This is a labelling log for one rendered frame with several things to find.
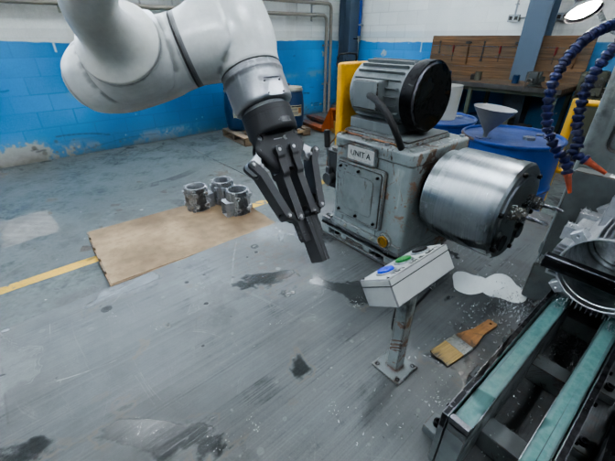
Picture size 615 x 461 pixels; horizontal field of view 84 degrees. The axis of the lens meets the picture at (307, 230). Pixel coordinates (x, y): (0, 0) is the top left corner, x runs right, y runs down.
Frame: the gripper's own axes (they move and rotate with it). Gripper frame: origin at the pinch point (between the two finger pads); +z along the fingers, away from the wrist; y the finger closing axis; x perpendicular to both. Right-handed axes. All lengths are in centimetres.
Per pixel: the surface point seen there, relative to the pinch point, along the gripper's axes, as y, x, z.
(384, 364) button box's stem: 15.4, 13.4, 32.4
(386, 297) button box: 8.5, -1.7, 13.5
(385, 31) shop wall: 555, 350, -266
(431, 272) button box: 18.8, -3.5, 13.3
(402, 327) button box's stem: 15.7, 4.9, 23.2
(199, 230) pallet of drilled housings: 51, 213, -18
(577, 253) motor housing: 61, -10, 27
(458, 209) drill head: 46.2, 4.9, 8.2
